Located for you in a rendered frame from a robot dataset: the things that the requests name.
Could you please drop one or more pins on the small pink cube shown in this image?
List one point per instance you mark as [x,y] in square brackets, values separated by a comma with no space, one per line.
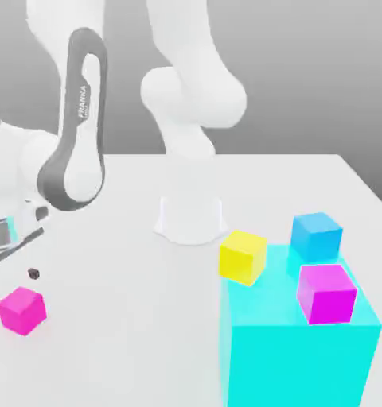
[20,313]

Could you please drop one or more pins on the large cyan box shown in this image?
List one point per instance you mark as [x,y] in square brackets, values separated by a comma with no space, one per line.
[302,365]

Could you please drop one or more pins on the small magenta cube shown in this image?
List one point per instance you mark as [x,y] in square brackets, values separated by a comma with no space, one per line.
[329,297]

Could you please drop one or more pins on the small blue cube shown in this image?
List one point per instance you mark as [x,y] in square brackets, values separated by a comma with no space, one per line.
[315,240]

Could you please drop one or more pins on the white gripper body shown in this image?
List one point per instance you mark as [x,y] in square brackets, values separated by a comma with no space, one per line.
[16,246]

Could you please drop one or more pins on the small yellow cube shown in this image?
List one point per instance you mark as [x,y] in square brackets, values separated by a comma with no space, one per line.
[240,259]

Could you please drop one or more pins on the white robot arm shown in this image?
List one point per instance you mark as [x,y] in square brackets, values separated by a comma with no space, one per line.
[184,105]

